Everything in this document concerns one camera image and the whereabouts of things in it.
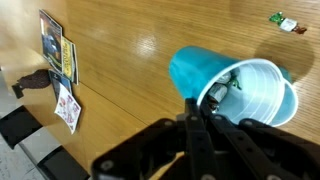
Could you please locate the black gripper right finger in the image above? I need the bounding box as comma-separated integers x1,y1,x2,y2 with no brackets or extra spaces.
200,101,320,180

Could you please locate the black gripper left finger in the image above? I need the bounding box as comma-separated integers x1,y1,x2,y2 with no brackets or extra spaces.
91,98,218,180

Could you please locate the candy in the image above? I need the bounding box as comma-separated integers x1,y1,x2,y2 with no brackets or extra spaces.
268,11,308,35
207,83,229,112
214,70,243,90

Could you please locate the blue plastic cup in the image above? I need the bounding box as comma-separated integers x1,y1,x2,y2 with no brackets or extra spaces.
268,65,300,128
168,45,287,128

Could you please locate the white floral card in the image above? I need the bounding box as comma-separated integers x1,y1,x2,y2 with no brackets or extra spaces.
53,84,82,135

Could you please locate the black office chair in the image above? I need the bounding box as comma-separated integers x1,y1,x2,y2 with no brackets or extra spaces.
0,105,43,150
35,145,91,180

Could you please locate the small dark magazine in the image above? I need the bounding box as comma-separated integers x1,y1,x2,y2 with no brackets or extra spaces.
48,69,73,101

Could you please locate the yellow booklet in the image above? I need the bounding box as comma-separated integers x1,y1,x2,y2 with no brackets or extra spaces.
61,35,80,86

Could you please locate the brown textured object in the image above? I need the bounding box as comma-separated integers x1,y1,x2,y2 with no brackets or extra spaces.
11,68,52,100

